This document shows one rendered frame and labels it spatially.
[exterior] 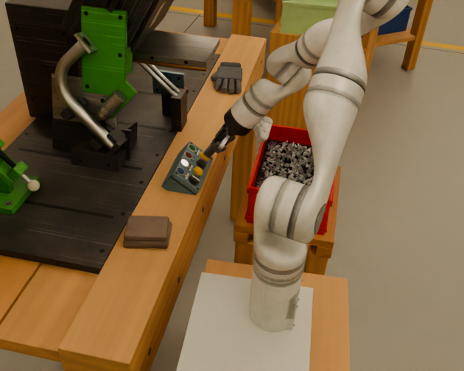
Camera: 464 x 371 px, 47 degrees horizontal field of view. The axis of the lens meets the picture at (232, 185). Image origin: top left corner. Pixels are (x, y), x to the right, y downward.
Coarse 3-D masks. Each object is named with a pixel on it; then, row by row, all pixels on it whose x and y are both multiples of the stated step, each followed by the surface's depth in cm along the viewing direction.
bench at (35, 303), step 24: (24, 96) 171; (0, 120) 160; (24, 120) 160; (240, 144) 233; (240, 168) 240; (240, 192) 249; (0, 264) 115; (24, 264) 115; (48, 264) 115; (0, 288) 110; (24, 288) 111; (48, 288) 110; (72, 288) 111; (0, 312) 105; (24, 312) 105; (48, 312) 106; (72, 312) 106; (0, 336) 101; (24, 336) 101; (48, 336) 101
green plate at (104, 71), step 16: (96, 16) 128; (112, 16) 128; (96, 32) 130; (112, 32) 129; (112, 48) 131; (128, 48) 135; (96, 64) 133; (112, 64) 132; (128, 64) 137; (96, 80) 135; (112, 80) 134
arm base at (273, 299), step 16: (256, 272) 95; (256, 288) 97; (272, 288) 94; (288, 288) 94; (256, 304) 100; (272, 304) 97; (288, 304) 98; (256, 320) 103; (272, 320) 100; (288, 320) 102
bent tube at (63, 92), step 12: (84, 36) 130; (72, 48) 129; (84, 48) 129; (96, 48) 131; (60, 60) 131; (72, 60) 131; (60, 72) 132; (60, 84) 133; (60, 96) 134; (72, 96) 135; (72, 108) 135; (84, 108) 136; (84, 120) 136; (96, 132) 136; (108, 132) 138; (108, 144) 137
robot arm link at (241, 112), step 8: (240, 104) 127; (232, 112) 128; (240, 112) 127; (248, 112) 126; (256, 112) 126; (240, 120) 127; (248, 120) 127; (256, 120) 127; (264, 120) 132; (272, 120) 134; (248, 128) 129; (256, 128) 129; (264, 128) 130; (256, 136) 129; (264, 136) 128
